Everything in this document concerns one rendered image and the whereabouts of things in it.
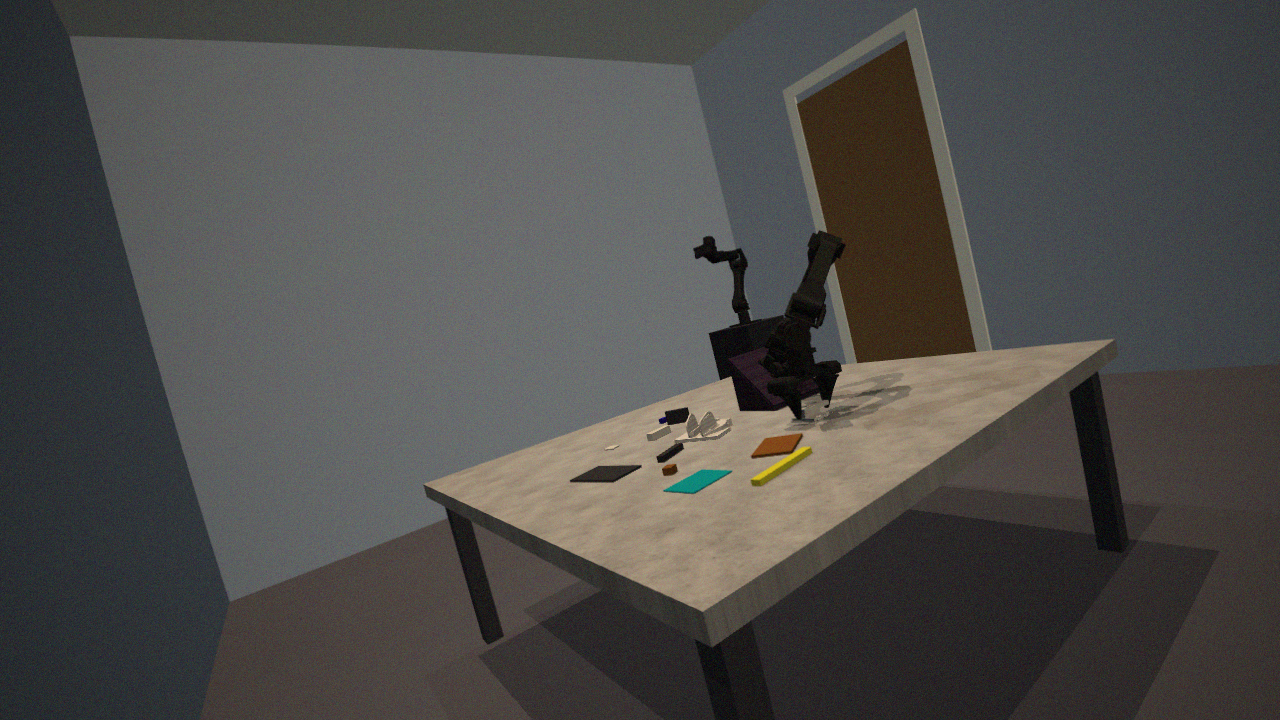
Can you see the yellow flat bar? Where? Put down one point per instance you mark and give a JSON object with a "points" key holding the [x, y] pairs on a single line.
{"points": [[781, 466]]}

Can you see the teal flat plate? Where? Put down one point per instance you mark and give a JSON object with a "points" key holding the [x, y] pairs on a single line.
{"points": [[697, 481]]}

